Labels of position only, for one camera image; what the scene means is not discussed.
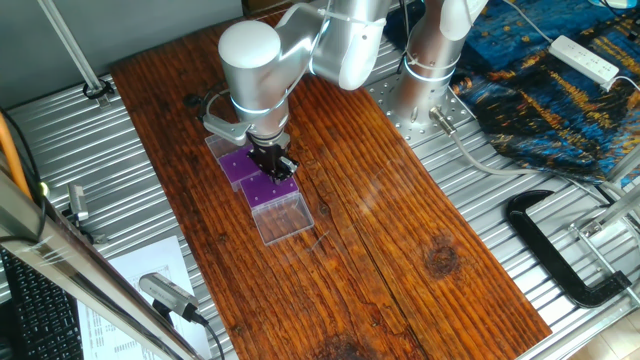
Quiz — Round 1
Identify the white power strip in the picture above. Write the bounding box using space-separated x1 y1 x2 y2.
548 33 621 86

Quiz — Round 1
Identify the purple pipette tip box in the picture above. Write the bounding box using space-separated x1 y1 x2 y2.
204 133 279 194
238 167 316 247

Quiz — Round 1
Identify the blue starry patterned cloth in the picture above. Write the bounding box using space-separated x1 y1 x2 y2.
374 0 640 187

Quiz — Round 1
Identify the aluminium profile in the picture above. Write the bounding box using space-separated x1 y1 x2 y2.
569 144 640 241

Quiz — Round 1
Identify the black keyboard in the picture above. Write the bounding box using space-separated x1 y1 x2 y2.
0 247 85 360

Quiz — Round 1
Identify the printed white paper sheet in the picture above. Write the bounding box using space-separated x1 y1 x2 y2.
77 234 214 360

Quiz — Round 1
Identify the aluminium frame bar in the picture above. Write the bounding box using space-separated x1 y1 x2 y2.
0 169 204 360

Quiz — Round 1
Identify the thin metal rod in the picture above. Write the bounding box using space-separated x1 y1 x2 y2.
568 223 640 306

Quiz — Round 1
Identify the orange tube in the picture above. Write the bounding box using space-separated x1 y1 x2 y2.
0 112 32 201

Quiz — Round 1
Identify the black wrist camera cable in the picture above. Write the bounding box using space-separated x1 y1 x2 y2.
180 87 236 121

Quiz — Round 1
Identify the thin aluminium post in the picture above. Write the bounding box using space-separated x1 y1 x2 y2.
37 0 112 109

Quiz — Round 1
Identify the black cable ring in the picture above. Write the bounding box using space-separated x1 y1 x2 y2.
82 77 117 101

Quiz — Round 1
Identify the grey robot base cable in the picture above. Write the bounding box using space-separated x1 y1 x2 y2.
428 105 609 194

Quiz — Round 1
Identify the brown wooden board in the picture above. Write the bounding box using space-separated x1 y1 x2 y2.
109 9 554 360

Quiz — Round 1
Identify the silver depth camera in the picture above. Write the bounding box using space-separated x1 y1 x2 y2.
67 183 91 224
138 272 201 325

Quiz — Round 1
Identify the thin black cable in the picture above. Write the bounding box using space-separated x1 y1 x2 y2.
0 107 49 246

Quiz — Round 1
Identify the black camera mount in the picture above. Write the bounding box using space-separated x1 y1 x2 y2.
62 209 110 247

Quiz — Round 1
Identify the black depth camera cable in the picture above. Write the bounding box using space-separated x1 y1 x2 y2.
192 312 227 360

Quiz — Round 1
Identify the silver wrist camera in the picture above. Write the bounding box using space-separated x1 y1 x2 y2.
202 112 251 147

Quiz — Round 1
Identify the white power cable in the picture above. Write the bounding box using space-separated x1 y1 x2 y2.
502 0 554 45

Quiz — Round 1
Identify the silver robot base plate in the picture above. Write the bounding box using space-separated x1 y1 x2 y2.
367 74 474 149

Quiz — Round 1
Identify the black C-clamp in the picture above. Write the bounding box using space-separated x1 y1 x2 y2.
504 188 634 310

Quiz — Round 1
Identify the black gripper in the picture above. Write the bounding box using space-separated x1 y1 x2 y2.
247 134 302 184

